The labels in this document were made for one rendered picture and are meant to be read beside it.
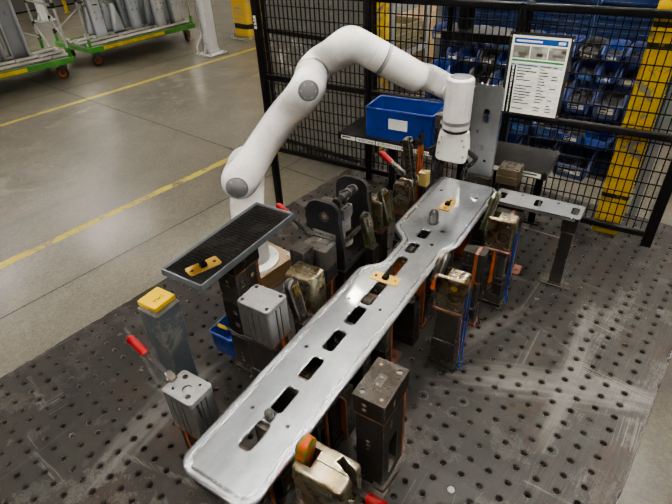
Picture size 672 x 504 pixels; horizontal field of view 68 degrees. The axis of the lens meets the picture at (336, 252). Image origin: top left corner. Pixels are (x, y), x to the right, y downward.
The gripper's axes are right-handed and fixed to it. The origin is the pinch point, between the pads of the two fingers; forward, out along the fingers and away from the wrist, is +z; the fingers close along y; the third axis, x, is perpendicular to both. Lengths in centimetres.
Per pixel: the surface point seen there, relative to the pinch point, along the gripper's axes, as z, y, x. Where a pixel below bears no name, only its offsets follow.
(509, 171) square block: 6.6, 13.7, 23.6
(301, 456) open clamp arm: 4, 14, -107
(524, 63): -22, 6, 54
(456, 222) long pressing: 12.1, 6.9, -9.2
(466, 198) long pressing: 12.1, 4.3, 7.3
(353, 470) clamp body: 7, 23, -104
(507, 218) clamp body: 7.6, 21.9, -6.5
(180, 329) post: 6, -30, -94
